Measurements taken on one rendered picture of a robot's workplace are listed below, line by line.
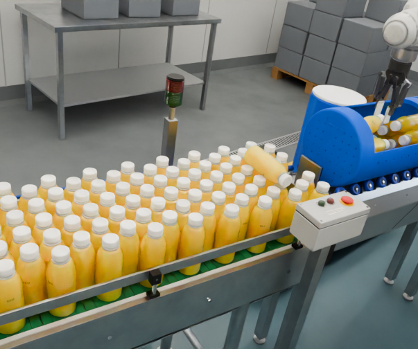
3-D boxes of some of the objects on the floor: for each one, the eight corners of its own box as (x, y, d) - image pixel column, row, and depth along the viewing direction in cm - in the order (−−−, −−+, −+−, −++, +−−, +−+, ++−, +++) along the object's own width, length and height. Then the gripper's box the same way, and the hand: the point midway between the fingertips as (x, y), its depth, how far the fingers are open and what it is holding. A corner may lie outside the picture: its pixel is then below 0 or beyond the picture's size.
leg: (395, 283, 275) (435, 196, 244) (389, 286, 272) (428, 198, 241) (387, 277, 279) (425, 190, 248) (380, 280, 276) (419, 192, 245)
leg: (267, 342, 225) (297, 241, 193) (258, 346, 222) (286, 244, 190) (260, 333, 229) (288, 233, 197) (250, 337, 226) (278, 236, 194)
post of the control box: (266, 432, 186) (334, 235, 136) (258, 436, 184) (324, 239, 134) (260, 423, 189) (325, 228, 138) (252, 428, 186) (315, 230, 136)
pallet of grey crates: (385, 102, 567) (421, 0, 508) (349, 112, 517) (383, 1, 458) (308, 70, 640) (332, -22, 580) (270, 77, 590) (291, -23, 530)
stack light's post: (154, 329, 222) (178, 120, 167) (147, 332, 220) (168, 121, 165) (150, 323, 225) (173, 115, 169) (143, 326, 222) (163, 117, 167)
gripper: (428, 66, 159) (404, 129, 171) (389, 51, 171) (369, 111, 183) (415, 67, 155) (392, 131, 167) (376, 52, 167) (356, 113, 179)
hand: (382, 112), depth 173 cm, fingers closed on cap, 4 cm apart
